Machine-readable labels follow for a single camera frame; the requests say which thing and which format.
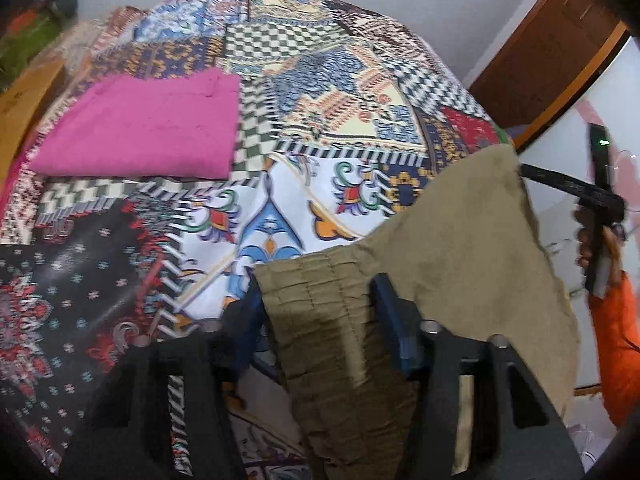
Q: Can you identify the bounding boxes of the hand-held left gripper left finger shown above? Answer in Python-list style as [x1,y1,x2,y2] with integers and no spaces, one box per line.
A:
[60,272,266,480]

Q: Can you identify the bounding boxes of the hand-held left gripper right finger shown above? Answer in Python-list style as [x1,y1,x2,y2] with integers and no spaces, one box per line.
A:
[369,272,586,480]

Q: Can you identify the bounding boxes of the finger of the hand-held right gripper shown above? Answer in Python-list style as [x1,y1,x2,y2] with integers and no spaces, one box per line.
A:
[519,162,583,201]

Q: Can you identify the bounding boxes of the olive green pants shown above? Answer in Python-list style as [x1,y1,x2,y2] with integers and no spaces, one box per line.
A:
[252,145,581,463]

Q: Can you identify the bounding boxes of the person's right forearm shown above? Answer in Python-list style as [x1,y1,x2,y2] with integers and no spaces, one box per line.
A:
[587,270,640,428]

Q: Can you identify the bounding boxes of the person's right hand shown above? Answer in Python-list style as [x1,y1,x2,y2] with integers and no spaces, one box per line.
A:
[574,209,626,283]

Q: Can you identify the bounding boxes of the brown wooden door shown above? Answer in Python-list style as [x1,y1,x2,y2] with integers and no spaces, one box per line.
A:
[470,0,623,131]

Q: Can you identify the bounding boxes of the pink folded cloth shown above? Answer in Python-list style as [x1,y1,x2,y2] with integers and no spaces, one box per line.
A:
[27,69,242,181]

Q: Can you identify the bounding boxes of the patchwork printed bed sheet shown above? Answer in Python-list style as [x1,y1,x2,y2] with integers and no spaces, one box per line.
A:
[0,0,516,480]

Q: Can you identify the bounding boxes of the brown wooden bench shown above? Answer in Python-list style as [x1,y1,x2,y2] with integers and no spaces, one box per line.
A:
[0,60,66,181]

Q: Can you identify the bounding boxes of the green storage bag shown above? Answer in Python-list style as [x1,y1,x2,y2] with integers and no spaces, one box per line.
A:
[0,5,66,81]

